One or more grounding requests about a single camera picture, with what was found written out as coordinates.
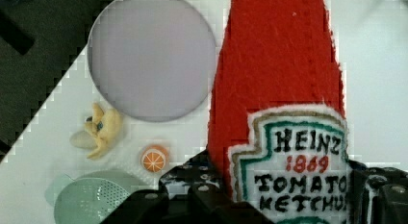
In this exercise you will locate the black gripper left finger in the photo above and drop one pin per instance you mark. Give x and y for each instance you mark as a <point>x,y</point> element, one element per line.
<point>189,193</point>

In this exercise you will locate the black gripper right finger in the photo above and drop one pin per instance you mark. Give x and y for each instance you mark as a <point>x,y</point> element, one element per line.
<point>377,195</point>

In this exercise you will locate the red plush ketchup bottle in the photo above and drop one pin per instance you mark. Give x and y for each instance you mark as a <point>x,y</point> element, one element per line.
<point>277,130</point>

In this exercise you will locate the orange slice toy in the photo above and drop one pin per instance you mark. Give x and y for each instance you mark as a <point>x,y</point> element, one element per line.
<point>154,158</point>

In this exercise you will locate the green perforated colander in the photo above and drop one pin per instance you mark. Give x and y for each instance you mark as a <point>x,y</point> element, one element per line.
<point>89,199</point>

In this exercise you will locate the yellow plush banana toy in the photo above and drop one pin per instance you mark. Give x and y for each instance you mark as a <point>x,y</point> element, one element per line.
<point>99,133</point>

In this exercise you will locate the lavender round plate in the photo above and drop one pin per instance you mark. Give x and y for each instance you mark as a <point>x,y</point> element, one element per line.
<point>153,60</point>

